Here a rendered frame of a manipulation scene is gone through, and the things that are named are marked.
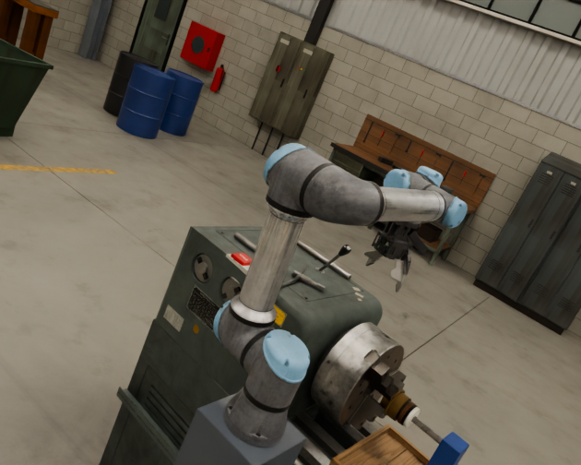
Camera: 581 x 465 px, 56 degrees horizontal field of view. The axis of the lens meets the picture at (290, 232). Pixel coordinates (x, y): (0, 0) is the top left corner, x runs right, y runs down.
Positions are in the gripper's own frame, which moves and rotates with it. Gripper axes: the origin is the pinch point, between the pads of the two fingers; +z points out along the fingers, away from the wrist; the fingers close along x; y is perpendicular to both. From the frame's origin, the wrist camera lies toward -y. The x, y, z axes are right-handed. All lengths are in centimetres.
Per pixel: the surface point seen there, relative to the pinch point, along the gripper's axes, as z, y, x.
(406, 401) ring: 30.2, -12.0, 19.6
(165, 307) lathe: 48, 36, -52
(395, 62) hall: -88, -474, -565
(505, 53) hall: -154, -538, -434
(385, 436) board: 53, -24, 12
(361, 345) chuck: 20.6, 0.5, 5.0
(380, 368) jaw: 23.0, -2.2, 12.8
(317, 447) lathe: 55, 4, 11
